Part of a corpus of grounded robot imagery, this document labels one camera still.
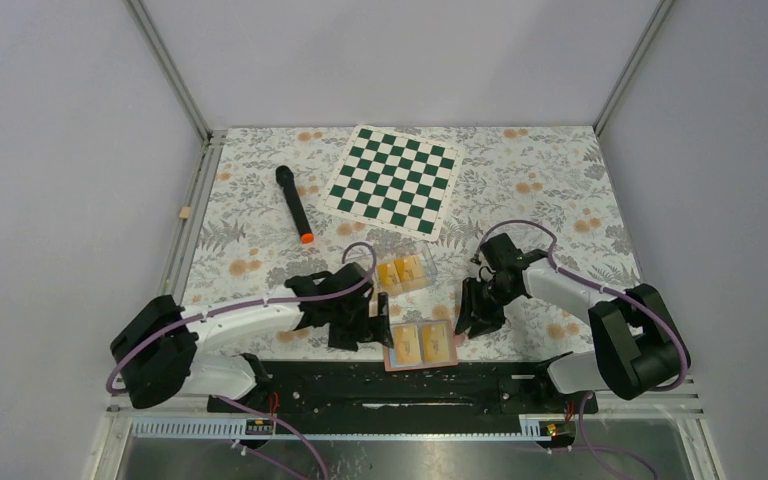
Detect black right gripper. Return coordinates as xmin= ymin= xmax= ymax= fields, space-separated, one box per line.
xmin=454 ymin=277 xmax=521 ymax=340

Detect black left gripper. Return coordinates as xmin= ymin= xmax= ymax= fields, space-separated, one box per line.
xmin=331 ymin=292 xmax=393 ymax=352

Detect yellow credit card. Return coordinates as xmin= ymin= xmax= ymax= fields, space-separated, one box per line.
xmin=421 ymin=322 xmax=453 ymax=364
xmin=391 ymin=325 xmax=422 ymax=367

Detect tan leather card holder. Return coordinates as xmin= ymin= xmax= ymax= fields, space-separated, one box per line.
xmin=384 ymin=320 xmax=459 ymax=372

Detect clear acrylic card box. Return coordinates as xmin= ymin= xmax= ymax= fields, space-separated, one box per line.
xmin=373 ymin=241 xmax=438 ymax=297

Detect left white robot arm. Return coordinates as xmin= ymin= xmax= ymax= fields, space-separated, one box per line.
xmin=106 ymin=263 xmax=394 ymax=411

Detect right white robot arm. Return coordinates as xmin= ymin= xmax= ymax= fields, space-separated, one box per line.
xmin=455 ymin=233 xmax=690 ymax=412

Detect yellow credit cards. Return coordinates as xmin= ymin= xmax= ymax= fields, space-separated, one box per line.
xmin=376 ymin=255 xmax=431 ymax=296

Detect green white checkerboard mat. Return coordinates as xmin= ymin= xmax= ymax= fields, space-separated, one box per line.
xmin=317 ymin=125 xmax=465 ymax=242

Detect floral patterned table mat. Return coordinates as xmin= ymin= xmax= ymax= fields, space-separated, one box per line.
xmin=176 ymin=125 xmax=641 ymax=337

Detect black marker orange cap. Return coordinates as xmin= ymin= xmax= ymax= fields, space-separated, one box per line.
xmin=275 ymin=165 xmax=314 ymax=244

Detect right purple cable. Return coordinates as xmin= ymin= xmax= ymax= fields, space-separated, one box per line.
xmin=476 ymin=219 xmax=690 ymax=480

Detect purple cable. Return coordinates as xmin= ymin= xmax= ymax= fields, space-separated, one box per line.
xmin=476 ymin=219 xmax=690 ymax=480
xmin=105 ymin=241 xmax=379 ymax=480

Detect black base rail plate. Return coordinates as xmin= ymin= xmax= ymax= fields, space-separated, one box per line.
xmin=239 ymin=361 xmax=598 ymax=435

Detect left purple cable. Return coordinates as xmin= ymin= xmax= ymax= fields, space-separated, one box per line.
xmin=105 ymin=241 xmax=379 ymax=480

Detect aluminium frame post right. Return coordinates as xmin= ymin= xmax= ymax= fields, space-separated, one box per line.
xmin=593 ymin=0 xmax=676 ymax=137

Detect aluminium frame post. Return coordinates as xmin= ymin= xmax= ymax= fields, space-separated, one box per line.
xmin=593 ymin=0 xmax=676 ymax=137
xmin=124 ymin=0 xmax=212 ymax=142

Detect aluminium frame post left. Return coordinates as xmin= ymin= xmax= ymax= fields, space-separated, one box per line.
xmin=124 ymin=0 xmax=212 ymax=142

